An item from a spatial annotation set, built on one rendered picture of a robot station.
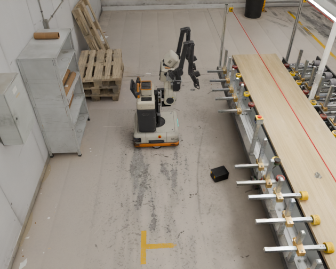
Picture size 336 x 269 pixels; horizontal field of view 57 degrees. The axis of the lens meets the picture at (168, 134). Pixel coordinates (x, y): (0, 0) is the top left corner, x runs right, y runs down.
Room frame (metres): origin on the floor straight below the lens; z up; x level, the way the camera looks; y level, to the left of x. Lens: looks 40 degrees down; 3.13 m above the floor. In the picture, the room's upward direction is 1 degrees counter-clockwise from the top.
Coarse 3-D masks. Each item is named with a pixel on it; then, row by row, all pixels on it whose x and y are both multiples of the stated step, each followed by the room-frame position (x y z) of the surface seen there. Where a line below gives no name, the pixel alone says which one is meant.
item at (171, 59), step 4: (168, 52) 3.76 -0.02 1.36; (172, 52) 3.73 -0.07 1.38; (164, 56) 3.77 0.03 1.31; (168, 56) 3.67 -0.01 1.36; (172, 56) 3.62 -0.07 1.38; (176, 56) 3.71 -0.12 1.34; (164, 60) 3.66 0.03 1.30; (168, 60) 3.61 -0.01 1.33; (172, 60) 3.61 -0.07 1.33; (176, 60) 3.61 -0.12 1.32; (168, 64) 3.61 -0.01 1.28; (172, 64) 3.61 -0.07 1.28; (176, 64) 3.61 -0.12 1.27
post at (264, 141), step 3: (264, 138) 2.28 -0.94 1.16; (264, 141) 2.26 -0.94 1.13; (261, 144) 2.29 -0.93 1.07; (264, 144) 2.26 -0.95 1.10; (261, 147) 2.28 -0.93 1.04; (264, 147) 2.26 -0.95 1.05; (261, 150) 2.26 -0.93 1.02; (264, 150) 2.26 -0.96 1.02; (261, 153) 2.26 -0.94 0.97; (261, 156) 2.26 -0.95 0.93; (258, 159) 2.28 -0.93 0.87; (261, 159) 2.26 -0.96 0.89; (255, 168) 2.29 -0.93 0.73
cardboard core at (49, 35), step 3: (36, 33) 3.79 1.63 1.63; (39, 33) 3.79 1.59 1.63; (42, 33) 3.79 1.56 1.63; (45, 33) 3.79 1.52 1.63; (48, 33) 3.79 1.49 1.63; (51, 33) 3.79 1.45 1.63; (54, 33) 3.79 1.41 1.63; (57, 33) 3.79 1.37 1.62; (36, 36) 3.76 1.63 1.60; (39, 36) 3.76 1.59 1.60; (42, 36) 3.77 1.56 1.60; (45, 36) 3.77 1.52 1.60; (48, 36) 3.77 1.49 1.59; (51, 36) 3.77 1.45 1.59; (54, 36) 3.77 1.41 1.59; (57, 36) 3.77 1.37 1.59
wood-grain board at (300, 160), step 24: (240, 72) 4.06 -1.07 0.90; (264, 72) 4.06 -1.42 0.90; (288, 72) 4.05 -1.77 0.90; (264, 96) 3.42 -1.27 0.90; (288, 96) 3.41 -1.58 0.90; (264, 120) 2.90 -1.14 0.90; (288, 120) 2.90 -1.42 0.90; (312, 120) 2.89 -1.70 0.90; (288, 144) 2.47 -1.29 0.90; (312, 144) 2.47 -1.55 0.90; (288, 168) 2.12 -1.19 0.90; (312, 168) 2.12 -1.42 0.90; (312, 192) 1.82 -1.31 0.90
